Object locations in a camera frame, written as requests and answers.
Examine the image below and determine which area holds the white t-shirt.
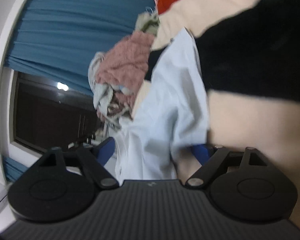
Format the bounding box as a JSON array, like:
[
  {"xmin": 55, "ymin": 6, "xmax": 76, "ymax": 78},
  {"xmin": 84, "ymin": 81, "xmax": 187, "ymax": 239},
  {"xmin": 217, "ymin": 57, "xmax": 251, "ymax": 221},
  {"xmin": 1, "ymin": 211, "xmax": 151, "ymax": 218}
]
[{"xmin": 115, "ymin": 28, "xmax": 210, "ymax": 184}]

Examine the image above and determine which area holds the grey white garment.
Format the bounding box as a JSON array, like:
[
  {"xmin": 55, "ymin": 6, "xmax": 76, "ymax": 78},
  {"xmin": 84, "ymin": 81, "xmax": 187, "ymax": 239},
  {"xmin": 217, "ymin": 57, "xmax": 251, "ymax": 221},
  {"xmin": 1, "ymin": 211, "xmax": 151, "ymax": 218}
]
[{"xmin": 88, "ymin": 52, "xmax": 130, "ymax": 131}]

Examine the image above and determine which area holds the dark window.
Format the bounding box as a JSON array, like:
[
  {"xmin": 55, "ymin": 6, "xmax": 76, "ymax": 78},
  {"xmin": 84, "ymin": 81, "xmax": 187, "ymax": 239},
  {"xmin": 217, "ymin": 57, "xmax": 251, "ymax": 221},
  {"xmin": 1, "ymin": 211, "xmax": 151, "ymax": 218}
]
[{"xmin": 7, "ymin": 69, "xmax": 104, "ymax": 164}]

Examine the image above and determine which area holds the pink fluffy blanket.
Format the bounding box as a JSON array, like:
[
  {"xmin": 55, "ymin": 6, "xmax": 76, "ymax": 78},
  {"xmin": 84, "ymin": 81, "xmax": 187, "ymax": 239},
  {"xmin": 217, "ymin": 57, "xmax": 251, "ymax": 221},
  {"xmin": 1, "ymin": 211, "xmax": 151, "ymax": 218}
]
[{"xmin": 95, "ymin": 31, "xmax": 155, "ymax": 112}]

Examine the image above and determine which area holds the blue curtain left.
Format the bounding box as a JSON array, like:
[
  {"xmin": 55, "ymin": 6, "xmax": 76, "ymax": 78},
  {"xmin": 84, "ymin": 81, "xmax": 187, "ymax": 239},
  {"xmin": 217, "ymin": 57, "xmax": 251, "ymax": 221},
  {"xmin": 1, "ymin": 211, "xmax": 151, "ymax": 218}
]
[{"xmin": 2, "ymin": 156, "xmax": 28, "ymax": 183}]

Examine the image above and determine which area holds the blue curtain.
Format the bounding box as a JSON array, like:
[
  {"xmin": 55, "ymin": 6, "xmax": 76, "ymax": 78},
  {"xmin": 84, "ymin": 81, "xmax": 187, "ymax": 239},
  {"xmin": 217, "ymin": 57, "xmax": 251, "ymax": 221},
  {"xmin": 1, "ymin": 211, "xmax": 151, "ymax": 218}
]
[
  {"xmin": 5, "ymin": 0, "xmax": 154, "ymax": 95},
  {"xmin": 2, "ymin": 156, "xmax": 28, "ymax": 183}
]

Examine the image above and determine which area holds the striped bed blanket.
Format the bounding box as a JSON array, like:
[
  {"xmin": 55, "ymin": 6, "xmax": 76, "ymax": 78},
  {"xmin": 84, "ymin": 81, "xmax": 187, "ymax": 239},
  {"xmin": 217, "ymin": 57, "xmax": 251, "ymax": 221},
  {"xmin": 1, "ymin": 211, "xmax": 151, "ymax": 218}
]
[{"xmin": 132, "ymin": 0, "xmax": 300, "ymax": 234}]

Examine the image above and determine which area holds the blue curtain right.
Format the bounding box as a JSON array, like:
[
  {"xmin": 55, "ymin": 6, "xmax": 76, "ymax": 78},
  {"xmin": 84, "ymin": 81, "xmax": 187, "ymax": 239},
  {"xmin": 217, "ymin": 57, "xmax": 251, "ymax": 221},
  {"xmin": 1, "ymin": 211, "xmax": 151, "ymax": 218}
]
[{"xmin": 5, "ymin": 0, "xmax": 154, "ymax": 95}]

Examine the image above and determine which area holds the light green garment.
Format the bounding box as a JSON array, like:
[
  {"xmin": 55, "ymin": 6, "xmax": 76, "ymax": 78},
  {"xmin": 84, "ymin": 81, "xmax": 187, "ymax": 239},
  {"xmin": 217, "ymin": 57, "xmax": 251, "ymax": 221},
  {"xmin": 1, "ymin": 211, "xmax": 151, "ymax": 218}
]
[{"xmin": 134, "ymin": 7, "xmax": 160, "ymax": 36}]

